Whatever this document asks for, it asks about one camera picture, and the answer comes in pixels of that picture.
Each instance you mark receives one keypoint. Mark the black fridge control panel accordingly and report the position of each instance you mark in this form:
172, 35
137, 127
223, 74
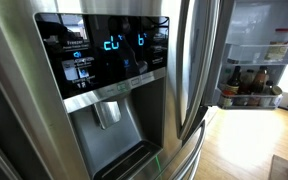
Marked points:
100, 50

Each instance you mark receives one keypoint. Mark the brown glass bottle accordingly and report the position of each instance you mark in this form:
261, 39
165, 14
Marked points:
246, 81

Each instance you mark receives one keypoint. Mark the barcode labelled package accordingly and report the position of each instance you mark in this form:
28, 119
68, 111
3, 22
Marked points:
279, 43

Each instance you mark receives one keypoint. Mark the small red lid jar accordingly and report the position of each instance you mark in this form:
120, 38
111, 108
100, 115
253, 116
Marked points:
227, 99

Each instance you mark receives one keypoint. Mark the dark dispenser drip tray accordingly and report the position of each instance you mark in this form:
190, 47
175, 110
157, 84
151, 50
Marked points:
130, 163

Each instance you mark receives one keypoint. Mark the silver dispenser paddle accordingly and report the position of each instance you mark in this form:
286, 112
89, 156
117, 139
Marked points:
107, 113

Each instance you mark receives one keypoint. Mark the red-brown sauce bottle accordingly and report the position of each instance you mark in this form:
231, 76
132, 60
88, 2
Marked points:
259, 81

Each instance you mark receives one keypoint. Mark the small black cap bottle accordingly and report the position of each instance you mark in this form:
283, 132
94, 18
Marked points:
268, 88

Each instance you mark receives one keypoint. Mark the gold lid jar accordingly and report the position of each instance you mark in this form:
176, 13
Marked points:
276, 90

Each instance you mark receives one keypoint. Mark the brown floor mat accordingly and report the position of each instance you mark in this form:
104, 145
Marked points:
280, 168

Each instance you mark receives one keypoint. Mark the dark soy sauce bottle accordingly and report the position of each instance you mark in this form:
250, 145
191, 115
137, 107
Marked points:
234, 81

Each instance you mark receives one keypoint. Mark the stainless steel fridge door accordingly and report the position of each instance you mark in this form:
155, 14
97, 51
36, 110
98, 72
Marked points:
24, 100

